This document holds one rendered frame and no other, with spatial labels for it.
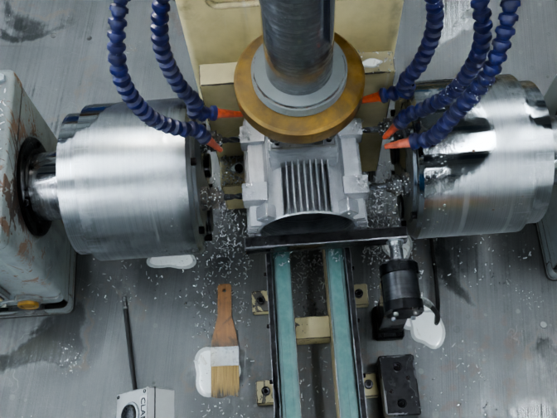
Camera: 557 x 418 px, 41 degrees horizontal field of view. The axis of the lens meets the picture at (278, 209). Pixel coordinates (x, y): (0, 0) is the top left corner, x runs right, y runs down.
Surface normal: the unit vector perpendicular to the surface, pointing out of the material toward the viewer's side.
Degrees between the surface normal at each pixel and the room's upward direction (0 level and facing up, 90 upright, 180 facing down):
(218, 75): 0
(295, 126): 0
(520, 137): 17
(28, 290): 89
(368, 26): 90
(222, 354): 0
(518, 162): 32
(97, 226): 58
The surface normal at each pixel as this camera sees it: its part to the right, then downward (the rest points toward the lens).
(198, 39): 0.06, 0.92
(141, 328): -0.04, -0.39
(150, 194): 0.00, 0.22
